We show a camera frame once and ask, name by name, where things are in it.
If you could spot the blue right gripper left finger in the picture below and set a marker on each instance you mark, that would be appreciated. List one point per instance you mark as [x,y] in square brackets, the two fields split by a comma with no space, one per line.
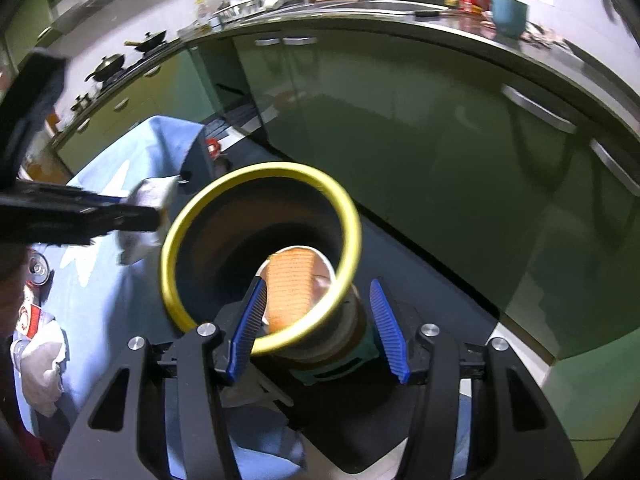
[243,330]

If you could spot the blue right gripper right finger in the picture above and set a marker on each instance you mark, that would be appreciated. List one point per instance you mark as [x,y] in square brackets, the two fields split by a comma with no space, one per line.
[387,323]

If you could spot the red soda can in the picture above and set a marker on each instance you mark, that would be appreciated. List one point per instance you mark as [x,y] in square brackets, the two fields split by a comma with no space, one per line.
[38,269]

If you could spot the white wrapper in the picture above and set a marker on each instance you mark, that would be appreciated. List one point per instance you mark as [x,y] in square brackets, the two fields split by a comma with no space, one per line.
[146,222]

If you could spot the white red yogurt bottle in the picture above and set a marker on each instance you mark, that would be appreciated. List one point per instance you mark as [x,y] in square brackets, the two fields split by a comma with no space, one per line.
[38,351]

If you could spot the black bin with yellow rim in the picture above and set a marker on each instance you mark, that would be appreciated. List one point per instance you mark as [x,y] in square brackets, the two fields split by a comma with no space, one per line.
[220,239]

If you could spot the blue patterned tablecloth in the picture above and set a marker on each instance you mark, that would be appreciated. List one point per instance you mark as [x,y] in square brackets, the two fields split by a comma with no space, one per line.
[100,304]

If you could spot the small steel pot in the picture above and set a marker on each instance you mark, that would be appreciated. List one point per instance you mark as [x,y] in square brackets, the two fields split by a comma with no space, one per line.
[81,103]

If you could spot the black lidded wok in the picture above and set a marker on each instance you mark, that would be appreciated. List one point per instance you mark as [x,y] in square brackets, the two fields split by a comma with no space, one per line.
[109,66]

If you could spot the green lower cabinets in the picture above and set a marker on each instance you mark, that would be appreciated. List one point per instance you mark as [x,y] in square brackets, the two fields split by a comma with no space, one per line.
[516,173]

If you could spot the white dish rack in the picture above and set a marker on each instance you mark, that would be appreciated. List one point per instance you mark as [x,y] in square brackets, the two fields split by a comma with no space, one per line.
[233,10]

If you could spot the steel sink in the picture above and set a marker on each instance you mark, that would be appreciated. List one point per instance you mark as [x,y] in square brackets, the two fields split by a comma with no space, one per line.
[366,6]

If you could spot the teal mug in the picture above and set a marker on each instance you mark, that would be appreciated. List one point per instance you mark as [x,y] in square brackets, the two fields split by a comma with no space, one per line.
[509,17]

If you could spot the black wok with handle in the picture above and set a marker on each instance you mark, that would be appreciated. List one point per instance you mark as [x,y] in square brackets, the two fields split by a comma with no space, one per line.
[150,41]

